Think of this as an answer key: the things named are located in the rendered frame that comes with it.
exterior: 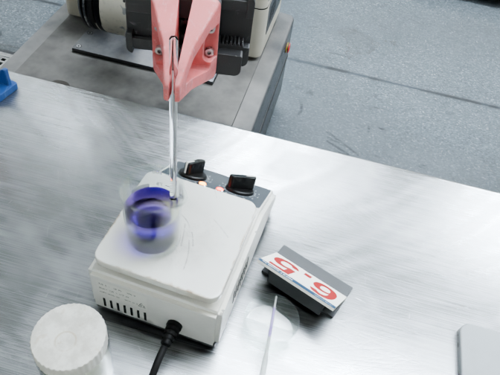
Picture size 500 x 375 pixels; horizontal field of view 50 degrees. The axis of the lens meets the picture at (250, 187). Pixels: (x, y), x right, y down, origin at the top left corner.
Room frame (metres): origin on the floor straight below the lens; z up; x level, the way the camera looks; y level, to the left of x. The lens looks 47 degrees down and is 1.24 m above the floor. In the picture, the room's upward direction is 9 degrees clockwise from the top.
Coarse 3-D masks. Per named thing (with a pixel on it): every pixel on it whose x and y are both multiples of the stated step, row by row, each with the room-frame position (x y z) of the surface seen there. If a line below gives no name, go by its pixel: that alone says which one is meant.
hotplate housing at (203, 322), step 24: (264, 216) 0.36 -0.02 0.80; (96, 264) 0.26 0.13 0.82; (240, 264) 0.29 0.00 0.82; (96, 288) 0.25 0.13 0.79; (120, 288) 0.24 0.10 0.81; (144, 288) 0.25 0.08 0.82; (120, 312) 0.25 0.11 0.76; (144, 312) 0.24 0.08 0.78; (168, 312) 0.24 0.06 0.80; (192, 312) 0.23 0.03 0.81; (216, 312) 0.23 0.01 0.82; (168, 336) 0.22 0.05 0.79; (192, 336) 0.23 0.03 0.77; (216, 336) 0.23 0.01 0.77
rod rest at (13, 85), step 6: (0, 72) 0.56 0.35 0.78; (6, 72) 0.55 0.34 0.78; (0, 78) 0.56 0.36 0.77; (6, 78) 0.55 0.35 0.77; (0, 84) 0.55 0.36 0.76; (6, 84) 0.55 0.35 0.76; (12, 84) 0.56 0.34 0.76; (0, 90) 0.54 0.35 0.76; (6, 90) 0.54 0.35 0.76; (12, 90) 0.55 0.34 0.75; (0, 96) 0.53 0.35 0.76; (6, 96) 0.54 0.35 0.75
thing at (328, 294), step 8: (272, 256) 0.34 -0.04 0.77; (280, 256) 0.35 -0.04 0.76; (272, 264) 0.31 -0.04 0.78; (280, 264) 0.32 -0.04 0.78; (288, 264) 0.33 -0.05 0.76; (288, 272) 0.31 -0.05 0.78; (296, 272) 0.32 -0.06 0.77; (304, 272) 0.33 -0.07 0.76; (296, 280) 0.30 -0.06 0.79; (304, 280) 0.31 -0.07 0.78; (312, 280) 0.32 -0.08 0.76; (312, 288) 0.30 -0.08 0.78; (320, 288) 0.30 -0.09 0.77; (328, 288) 0.31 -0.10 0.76; (328, 296) 0.29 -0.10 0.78; (336, 296) 0.30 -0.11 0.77
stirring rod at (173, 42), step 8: (176, 40) 0.30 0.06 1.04; (176, 48) 0.30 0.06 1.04; (176, 56) 0.30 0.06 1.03; (176, 64) 0.30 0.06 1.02; (176, 72) 0.30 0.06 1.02; (176, 104) 0.30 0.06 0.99; (176, 112) 0.30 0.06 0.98; (176, 120) 0.30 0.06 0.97; (176, 128) 0.30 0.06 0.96; (176, 136) 0.30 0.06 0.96; (176, 144) 0.30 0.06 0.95; (176, 152) 0.30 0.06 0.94; (176, 160) 0.30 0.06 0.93; (176, 168) 0.30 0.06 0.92; (176, 176) 0.30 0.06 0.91; (176, 184) 0.30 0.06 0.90
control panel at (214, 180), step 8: (208, 176) 0.42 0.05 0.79; (216, 176) 0.42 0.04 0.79; (224, 176) 0.43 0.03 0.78; (208, 184) 0.39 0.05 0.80; (216, 184) 0.40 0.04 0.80; (224, 184) 0.40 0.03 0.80; (224, 192) 0.38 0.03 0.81; (256, 192) 0.40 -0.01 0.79; (264, 192) 0.41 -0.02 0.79; (256, 200) 0.38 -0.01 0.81; (264, 200) 0.38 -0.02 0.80
